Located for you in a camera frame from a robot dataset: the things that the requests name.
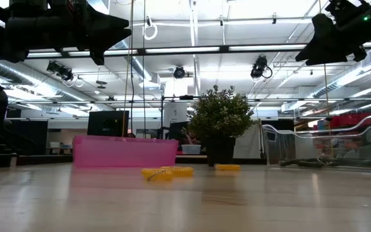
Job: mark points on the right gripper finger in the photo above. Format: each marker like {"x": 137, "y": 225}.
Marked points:
{"x": 320, "y": 51}
{"x": 322, "y": 27}

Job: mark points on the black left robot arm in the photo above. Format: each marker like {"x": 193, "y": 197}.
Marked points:
{"x": 27, "y": 29}

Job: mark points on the translucent red plastic bin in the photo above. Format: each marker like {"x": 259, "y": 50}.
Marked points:
{"x": 124, "y": 151}

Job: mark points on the black ceiling-mounted camera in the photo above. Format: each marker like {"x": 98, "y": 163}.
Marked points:
{"x": 60, "y": 71}
{"x": 259, "y": 68}
{"x": 179, "y": 71}

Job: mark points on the black overhead frame bar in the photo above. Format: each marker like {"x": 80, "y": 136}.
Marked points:
{"x": 224, "y": 49}

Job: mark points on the person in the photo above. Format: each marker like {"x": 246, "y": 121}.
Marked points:
{"x": 192, "y": 139}

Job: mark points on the black aluminium table frame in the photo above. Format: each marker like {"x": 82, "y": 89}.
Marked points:
{"x": 43, "y": 160}

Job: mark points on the black background monitor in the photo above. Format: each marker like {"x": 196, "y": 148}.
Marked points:
{"x": 108, "y": 124}

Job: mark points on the clear plastic bin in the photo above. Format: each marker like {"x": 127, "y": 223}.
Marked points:
{"x": 285, "y": 141}

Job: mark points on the potted green plant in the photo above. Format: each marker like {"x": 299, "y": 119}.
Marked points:
{"x": 219, "y": 116}

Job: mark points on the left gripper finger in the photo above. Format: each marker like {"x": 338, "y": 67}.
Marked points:
{"x": 108, "y": 37}
{"x": 105, "y": 21}

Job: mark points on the white plastic container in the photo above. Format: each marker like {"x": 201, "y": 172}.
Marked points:
{"x": 191, "y": 149}

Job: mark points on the red storage boxes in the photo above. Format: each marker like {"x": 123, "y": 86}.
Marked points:
{"x": 349, "y": 120}

